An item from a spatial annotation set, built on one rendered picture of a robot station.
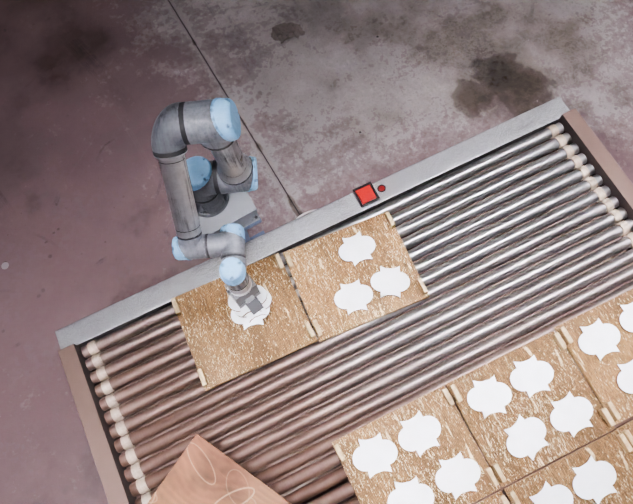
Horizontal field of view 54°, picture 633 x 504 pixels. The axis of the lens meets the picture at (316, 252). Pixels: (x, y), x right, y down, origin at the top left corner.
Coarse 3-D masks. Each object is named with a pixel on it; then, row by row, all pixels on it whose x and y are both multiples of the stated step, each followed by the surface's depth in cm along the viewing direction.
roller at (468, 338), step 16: (624, 256) 216; (592, 272) 214; (608, 272) 215; (560, 288) 213; (576, 288) 213; (528, 304) 212; (544, 304) 212; (496, 320) 210; (512, 320) 210; (464, 336) 209; (480, 336) 209; (432, 352) 208; (448, 352) 208; (400, 368) 206; (416, 368) 206; (368, 384) 205; (384, 384) 205; (336, 400) 204; (352, 400) 204; (304, 416) 203; (320, 416) 202; (272, 432) 201; (288, 432) 201; (240, 448) 200; (256, 448) 200; (144, 496) 196
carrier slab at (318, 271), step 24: (384, 216) 224; (336, 240) 221; (384, 240) 220; (312, 264) 219; (336, 264) 218; (360, 264) 218; (384, 264) 217; (408, 264) 217; (312, 288) 216; (336, 288) 215; (408, 288) 214; (312, 312) 213; (336, 312) 212; (360, 312) 212; (384, 312) 211
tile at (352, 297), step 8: (344, 288) 214; (352, 288) 214; (360, 288) 213; (368, 288) 213; (336, 296) 213; (344, 296) 213; (352, 296) 213; (360, 296) 212; (368, 296) 212; (336, 304) 212; (344, 304) 212; (352, 304) 212; (360, 304) 212; (352, 312) 212
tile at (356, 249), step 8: (344, 240) 220; (352, 240) 220; (360, 240) 220; (368, 240) 219; (344, 248) 219; (352, 248) 219; (360, 248) 219; (368, 248) 218; (344, 256) 218; (352, 256) 218; (360, 256) 218; (368, 256) 217
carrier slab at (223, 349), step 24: (264, 264) 219; (216, 288) 217; (264, 288) 216; (288, 288) 216; (192, 312) 215; (216, 312) 214; (288, 312) 213; (192, 336) 212; (216, 336) 211; (240, 336) 211; (264, 336) 210; (288, 336) 210; (216, 360) 208; (240, 360) 208; (264, 360) 208; (216, 384) 206
